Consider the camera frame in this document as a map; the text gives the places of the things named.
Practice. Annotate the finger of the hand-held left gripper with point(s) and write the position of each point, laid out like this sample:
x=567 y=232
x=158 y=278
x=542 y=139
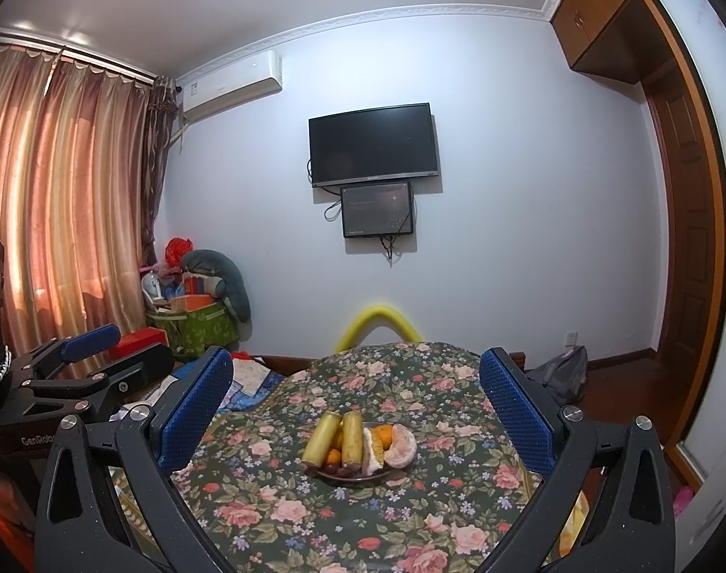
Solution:
x=142 y=370
x=91 y=343

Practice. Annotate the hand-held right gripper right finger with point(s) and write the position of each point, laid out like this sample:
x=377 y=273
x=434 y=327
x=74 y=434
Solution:
x=515 y=412

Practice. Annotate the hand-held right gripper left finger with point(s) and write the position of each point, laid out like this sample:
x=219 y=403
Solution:
x=196 y=412

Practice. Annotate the pink peeled pomelo piece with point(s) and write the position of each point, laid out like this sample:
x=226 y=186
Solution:
x=402 y=447

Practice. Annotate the yellow-green sugarcane piece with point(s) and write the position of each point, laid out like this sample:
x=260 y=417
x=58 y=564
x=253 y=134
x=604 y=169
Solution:
x=351 y=439
x=321 y=439

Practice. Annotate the orange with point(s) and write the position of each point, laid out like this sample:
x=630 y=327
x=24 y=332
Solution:
x=384 y=434
x=333 y=458

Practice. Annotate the dark brown plate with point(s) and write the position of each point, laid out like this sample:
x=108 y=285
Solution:
x=363 y=476

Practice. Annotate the red flat box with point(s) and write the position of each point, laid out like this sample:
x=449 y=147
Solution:
x=139 y=341

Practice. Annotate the grey bag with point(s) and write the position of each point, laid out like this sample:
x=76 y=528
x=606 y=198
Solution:
x=557 y=370

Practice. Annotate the blue and white quilt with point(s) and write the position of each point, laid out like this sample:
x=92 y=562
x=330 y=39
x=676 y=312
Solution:
x=249 y=379

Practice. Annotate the green floral storage box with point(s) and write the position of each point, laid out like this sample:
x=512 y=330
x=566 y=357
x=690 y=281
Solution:
x=202 y=328

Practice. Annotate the white round object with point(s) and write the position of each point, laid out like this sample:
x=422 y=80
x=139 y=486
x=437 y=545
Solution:
x=152 y=286

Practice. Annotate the orange cardboard box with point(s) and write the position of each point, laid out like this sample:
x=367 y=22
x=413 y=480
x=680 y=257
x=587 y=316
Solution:
x=191 y=302

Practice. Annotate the grey plush toy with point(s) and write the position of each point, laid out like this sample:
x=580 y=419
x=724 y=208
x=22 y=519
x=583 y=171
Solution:
x=211 y=265

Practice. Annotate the red plastic bag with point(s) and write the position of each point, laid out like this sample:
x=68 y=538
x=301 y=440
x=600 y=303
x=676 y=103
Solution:
x=178 y=249

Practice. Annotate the pink curtain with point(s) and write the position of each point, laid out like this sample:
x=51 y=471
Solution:
x=70 y=191

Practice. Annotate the floral blanket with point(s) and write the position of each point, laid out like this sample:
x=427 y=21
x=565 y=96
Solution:
x=339 y=525

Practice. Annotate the wooden door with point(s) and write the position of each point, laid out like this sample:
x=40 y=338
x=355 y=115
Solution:
x=691 y=250

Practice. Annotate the white air conditioner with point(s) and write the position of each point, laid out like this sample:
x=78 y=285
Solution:
x=231 y=86

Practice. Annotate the wooden overhead cabinet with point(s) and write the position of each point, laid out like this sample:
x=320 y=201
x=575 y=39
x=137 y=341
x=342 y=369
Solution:
x=602 y=6

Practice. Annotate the white wall socket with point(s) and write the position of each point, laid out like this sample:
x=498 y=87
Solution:
x=571 y=338

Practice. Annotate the small black wall monitor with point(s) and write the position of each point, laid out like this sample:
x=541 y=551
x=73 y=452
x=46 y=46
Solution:
x=378 y=209

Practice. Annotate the black wall television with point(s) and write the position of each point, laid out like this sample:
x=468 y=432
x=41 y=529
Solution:
x=375 y=143

